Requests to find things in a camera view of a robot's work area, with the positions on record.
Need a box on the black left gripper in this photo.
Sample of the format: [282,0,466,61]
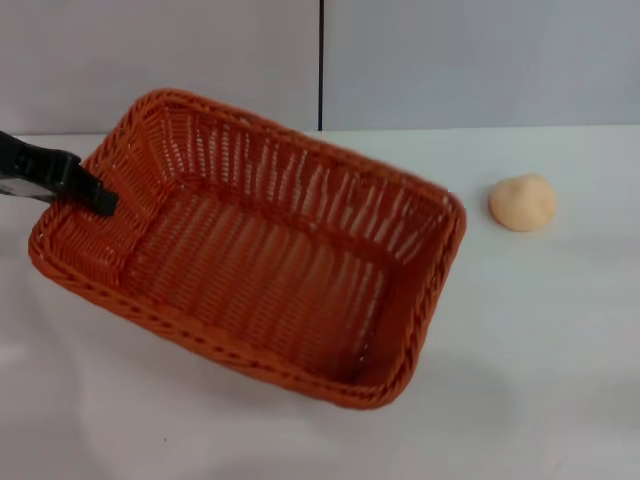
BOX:
[0,130,120,217]

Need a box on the orange woven plastic basket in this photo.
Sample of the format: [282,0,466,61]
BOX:
[28,88,468,412]

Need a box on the pale peach steamed bun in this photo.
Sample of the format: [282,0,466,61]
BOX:
[488,173,558,233]

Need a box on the black vertical wall joint strip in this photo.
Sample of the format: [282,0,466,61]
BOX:
[316,0,326,133]

